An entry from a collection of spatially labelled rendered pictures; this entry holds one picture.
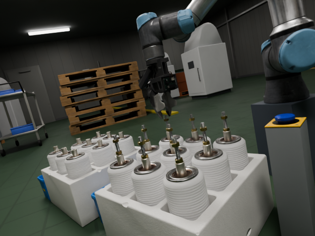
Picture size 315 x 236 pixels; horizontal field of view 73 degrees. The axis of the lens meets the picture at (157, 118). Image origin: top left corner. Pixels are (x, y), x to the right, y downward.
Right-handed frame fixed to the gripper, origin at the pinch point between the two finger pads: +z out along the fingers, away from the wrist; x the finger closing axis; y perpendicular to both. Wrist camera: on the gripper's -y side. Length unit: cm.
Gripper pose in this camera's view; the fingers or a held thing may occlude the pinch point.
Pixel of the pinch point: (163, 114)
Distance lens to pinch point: 80.9
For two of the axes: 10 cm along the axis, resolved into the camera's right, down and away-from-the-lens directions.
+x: 7.8, -2.7, 5.7
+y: 5.9, -0.1, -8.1
